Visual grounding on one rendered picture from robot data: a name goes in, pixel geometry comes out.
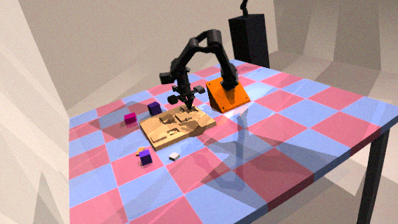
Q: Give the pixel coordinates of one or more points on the small pink flat block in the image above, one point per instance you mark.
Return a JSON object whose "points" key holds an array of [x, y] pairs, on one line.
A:
{"points": [[130, 118]]}

